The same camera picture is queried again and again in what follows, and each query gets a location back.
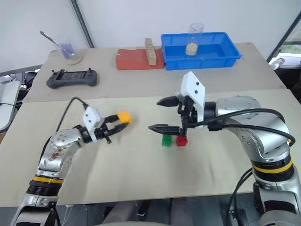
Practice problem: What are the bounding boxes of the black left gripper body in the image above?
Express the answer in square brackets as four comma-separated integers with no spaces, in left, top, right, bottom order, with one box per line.
[94,119,112,145]

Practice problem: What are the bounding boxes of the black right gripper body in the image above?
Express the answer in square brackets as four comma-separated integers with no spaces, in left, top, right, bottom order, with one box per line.
[175,92,198,137]

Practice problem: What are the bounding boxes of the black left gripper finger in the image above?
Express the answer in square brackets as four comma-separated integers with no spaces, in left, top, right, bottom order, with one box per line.
[106,123,129,137]
[103,114,120,124]

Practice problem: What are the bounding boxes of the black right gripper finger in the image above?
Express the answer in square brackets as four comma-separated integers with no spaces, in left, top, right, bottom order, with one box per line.
[156,96,180,107]
[148,124,183,136]

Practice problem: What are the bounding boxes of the yellow cube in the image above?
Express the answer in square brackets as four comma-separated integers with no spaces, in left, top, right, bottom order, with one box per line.
[117,111,131,124]

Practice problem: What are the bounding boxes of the green cube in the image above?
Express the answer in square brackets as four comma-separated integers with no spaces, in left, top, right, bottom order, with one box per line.
[161,135,174,148]

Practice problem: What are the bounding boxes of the red cube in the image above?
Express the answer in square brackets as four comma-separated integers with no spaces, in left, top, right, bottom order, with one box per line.
[175,135,189,147]

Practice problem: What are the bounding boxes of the red mat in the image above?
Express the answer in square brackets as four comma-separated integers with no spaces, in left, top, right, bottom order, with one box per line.
[115,48,166,71]

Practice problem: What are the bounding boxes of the wooden block with holes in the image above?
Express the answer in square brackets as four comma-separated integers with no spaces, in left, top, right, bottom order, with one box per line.
[144,38,158,66]

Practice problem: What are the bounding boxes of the grey handheld controller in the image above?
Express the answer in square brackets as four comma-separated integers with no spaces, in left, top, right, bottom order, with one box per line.
[46,68,100,89]

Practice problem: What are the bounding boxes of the blue plastic bin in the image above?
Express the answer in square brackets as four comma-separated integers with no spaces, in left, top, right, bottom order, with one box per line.
[160,32,242,71]

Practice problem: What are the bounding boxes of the glass beaker with purple label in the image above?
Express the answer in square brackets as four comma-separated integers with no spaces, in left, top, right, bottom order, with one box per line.
[55,43,83,66]

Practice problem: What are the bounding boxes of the metal spoon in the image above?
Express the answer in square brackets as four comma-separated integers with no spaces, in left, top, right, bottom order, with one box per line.
[39,30,77,58]

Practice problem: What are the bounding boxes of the grey metal pole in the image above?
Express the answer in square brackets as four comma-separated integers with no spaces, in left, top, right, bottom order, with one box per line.
[69,0,95,49]

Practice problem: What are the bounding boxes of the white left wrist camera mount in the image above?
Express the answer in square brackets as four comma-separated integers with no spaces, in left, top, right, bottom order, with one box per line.
[82,107,105,143]

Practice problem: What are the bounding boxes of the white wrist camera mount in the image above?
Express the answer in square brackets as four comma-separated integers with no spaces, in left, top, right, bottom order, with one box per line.
[82,107,105,143]
[180,71,206,123]

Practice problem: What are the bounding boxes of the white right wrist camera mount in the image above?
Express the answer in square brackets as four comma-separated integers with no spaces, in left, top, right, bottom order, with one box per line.
[180,71,206,123]

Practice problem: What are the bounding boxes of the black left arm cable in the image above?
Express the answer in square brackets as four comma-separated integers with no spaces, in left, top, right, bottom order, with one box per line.
[55,97,89,132]

